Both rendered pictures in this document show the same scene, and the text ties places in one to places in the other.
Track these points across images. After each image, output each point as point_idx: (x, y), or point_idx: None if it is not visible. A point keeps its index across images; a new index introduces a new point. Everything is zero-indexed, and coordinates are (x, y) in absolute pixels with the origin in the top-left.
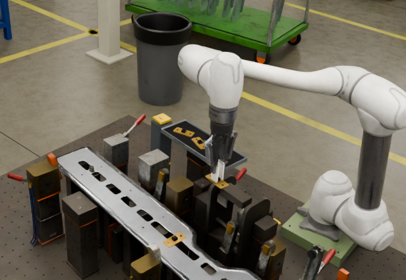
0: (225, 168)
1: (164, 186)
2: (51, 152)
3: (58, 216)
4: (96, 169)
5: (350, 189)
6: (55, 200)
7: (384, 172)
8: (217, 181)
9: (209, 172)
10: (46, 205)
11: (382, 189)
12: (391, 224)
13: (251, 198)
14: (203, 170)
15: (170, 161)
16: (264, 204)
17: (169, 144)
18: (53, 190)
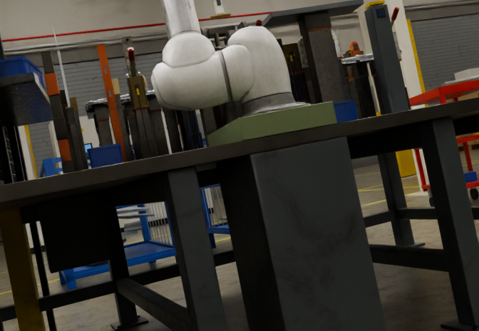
0: (262, 21)
1: (300, 55)
2: (354, 41)
3: (358, 105)
4: (359, 59)
5: (229, 43)
6: (354, 86)
7: None
8: (216, 14)
9: (307, 44)
10: (351, 89)
11: (163, 13)
12: (157, 65)
13: (207, 29)
14: (304, 40)
15: (380, 58)
16: (201, 33)
17: (375, 35)
18: (350, 75)
